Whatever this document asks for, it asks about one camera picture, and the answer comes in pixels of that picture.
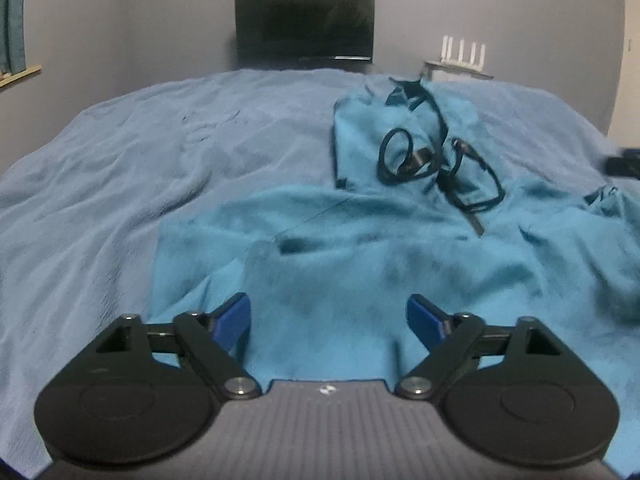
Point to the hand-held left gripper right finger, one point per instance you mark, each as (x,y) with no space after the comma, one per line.
(425,317)

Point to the teal zip-up jacket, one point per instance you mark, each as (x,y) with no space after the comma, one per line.
(400,240)

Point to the wooden windowsill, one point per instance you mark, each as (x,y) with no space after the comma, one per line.
(20,76)

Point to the black monitor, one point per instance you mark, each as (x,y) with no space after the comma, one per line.
(305,25)

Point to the teal curtain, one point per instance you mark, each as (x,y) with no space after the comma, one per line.
(11,15)

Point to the small grey side shelf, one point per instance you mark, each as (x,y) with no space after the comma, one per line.
(460,71)

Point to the white router with antennas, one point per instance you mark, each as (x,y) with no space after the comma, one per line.
(462,52)

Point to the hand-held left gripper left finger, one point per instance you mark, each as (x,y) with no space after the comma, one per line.
(232,317)

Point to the blue-grey bed blanket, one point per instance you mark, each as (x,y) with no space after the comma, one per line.
(150,150)

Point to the beige wardrobe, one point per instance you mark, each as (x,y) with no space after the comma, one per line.
(627,60)

